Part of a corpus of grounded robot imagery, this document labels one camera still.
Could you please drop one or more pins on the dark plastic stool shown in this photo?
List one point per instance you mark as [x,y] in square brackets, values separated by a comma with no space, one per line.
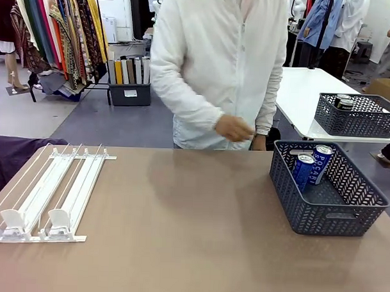
[365,51]

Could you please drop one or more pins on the brown fabric bolt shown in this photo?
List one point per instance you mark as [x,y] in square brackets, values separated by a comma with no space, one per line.
[131,71]

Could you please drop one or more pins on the rack of colourful hanging fabrics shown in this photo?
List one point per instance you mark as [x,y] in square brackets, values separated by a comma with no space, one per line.
[64,35]

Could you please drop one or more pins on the dark purple cloth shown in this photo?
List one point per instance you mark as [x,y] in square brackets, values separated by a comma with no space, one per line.
[8,158]

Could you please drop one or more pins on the white fabric bolt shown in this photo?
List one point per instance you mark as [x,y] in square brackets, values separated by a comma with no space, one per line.
[138,70]
[124,71]

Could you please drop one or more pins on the blue Pocari Sweat can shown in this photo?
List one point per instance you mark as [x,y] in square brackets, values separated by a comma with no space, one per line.
[320,166]
[303,173]

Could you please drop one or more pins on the white air purifier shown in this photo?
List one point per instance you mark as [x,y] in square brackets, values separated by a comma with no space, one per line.
[109,29]

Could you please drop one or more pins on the brown cardboard box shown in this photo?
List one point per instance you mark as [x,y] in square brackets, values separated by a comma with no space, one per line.
[386,88]

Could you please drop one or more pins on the grey fabric bolt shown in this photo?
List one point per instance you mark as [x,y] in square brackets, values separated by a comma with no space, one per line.
[111,71]

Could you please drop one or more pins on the blue shirt on stand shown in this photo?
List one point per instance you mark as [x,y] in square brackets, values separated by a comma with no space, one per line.
[314,22]

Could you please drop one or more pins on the beige fabric bolt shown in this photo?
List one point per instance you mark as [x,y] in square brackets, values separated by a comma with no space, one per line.
[146,70]

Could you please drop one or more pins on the grey cloth pile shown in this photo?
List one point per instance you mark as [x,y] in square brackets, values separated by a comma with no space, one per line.
[51,83]

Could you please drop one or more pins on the yellow fabric bolt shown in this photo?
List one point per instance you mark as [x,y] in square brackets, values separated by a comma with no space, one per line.
[118,72]

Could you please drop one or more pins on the blue checked fabric pile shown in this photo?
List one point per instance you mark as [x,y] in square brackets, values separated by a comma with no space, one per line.
[70,93]

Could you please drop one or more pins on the dark grey storage bin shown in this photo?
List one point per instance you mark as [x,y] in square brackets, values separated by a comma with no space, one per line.
[129,94]

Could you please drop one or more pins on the pink inner shirt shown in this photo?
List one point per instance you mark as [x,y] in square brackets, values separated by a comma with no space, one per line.
[247,3]

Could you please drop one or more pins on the white hanging garment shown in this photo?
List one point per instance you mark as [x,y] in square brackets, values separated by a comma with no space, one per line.
[353,23]

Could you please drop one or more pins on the white plastic pusher paddle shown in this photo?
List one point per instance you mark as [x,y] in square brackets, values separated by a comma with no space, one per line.
[13,219]
[59,219]

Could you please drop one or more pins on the white side table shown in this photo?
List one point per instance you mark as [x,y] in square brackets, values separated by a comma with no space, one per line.
[299,92]

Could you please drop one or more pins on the person in white jacket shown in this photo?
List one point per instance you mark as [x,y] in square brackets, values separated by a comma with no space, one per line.
[223,73]

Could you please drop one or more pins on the person's left hand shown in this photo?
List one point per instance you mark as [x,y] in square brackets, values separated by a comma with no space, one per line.
[259,143]

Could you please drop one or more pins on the grey plastic lattice basket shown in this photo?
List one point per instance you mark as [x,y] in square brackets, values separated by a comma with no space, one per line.
[352,122]
[323,221]

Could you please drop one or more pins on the black Pepsi can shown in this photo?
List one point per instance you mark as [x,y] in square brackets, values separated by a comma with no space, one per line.
[342,96]
[346,104]

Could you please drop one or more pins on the person's right hand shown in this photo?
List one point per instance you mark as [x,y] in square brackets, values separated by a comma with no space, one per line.
[234,128]

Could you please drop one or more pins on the person's left forearm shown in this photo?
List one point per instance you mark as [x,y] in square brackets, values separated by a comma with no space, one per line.
[268,103]

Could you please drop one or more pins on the white wrist watch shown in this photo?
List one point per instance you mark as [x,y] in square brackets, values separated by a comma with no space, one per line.
[262,132]

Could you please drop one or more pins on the person's right forearm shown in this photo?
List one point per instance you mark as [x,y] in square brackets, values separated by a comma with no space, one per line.
[190,110]

